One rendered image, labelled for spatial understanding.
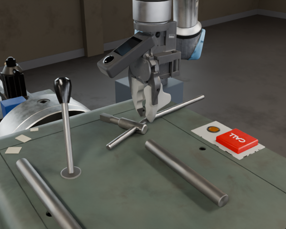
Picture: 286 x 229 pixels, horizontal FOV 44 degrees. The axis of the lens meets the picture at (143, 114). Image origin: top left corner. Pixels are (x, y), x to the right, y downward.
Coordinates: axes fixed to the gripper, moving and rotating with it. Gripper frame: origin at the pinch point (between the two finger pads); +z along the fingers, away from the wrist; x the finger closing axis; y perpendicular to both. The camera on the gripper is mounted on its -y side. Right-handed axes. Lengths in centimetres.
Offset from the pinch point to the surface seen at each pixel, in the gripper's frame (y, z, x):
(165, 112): 5.9, 0.9, -0.5
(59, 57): 145, 121, 412
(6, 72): -7, 15, 86
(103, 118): -7.2, 1.0, 5.0
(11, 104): -13, 17, 59
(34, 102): -14.6, 4.0, 28.8
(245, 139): 11.3, 0.9, -19.3
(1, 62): 63, 110, 404
